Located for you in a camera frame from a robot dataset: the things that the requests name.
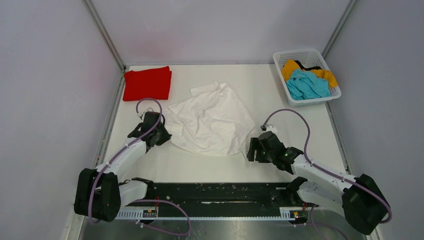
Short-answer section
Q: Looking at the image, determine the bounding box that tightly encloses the white t shirt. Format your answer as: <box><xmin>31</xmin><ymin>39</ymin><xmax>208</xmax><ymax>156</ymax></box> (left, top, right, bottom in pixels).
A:
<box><xmin>163</xmin><ymin>81</ymin><xmax>255</xmax><ymax>157</ymax></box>

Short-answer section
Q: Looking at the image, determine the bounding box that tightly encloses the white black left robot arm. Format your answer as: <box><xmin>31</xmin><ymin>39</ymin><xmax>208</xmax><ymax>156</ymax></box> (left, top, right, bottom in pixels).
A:
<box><xmin>73</xmin><ymin>111</ymin><xmax>172</xmax><ymax>223</ymax></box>

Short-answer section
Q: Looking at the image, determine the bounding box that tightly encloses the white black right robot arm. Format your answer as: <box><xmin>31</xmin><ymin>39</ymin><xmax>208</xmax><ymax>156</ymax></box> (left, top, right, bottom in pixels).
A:
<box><xmin>246</xmin><ymin>131</ymin><xmax>390</xmax><ymax>235</ymax></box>

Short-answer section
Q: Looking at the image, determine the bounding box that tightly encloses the folded red t shirt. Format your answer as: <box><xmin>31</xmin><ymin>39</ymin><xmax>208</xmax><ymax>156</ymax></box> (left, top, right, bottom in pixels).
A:
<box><xmin>122</xmin><ymin>66</ymin><xmax>172</xmax><ymax>102</ymax></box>

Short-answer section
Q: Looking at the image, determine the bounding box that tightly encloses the turquoise t shirt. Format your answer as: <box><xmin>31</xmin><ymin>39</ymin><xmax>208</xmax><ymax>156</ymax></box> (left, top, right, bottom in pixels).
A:
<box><xmin>286</xmin><ymin>69</ymin><xmax>331</xmax><ymax>101</ymax></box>

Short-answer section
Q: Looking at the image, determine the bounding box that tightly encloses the yellow t shirt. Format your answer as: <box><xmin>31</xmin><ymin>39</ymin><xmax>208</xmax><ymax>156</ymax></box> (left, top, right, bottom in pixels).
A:
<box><xmin>281</xmin><ymin>59</ymin><xmax>338</xmax><ymax>88</ymax></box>

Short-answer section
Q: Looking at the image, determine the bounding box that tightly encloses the black garment in basket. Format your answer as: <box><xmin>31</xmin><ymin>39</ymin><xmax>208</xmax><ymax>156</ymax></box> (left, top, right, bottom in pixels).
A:
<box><xmin>294</xmin><ymin>60</ymin><xmax>323</xmax><ymax>72</ymax></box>

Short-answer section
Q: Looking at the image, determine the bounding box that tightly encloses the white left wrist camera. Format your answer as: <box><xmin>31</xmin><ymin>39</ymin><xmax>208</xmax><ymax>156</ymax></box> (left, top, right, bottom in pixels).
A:
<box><xmin>137</xmin><ymin>110</ymin><xmax>149</xmax><ymax>121</ymax></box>

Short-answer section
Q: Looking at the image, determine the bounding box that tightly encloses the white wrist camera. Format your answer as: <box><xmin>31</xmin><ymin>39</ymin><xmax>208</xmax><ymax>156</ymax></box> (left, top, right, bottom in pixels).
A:
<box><xmin>260</xmin><ymin>124</ymin><xmax>278</xmax><ymax>134</ymax></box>
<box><xmin>137</xmin><ymin>110</ymin><xmax>149</xmax><ymax>121</ymax></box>

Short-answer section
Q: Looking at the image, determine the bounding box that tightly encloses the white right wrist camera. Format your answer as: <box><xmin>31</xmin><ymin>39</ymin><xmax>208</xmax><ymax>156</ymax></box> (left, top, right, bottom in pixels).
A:
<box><xmin>260</xmin><ymin>124</ymin><xmax>278</xmax><ymax>134</ymax></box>

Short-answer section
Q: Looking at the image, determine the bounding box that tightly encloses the aluminium frame rail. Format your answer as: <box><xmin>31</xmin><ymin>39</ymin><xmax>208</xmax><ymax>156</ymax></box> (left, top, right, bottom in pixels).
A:
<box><xmin>82</xmin><ymin>0</ymin><xmax>126</xmax><ymax>72</ymax></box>

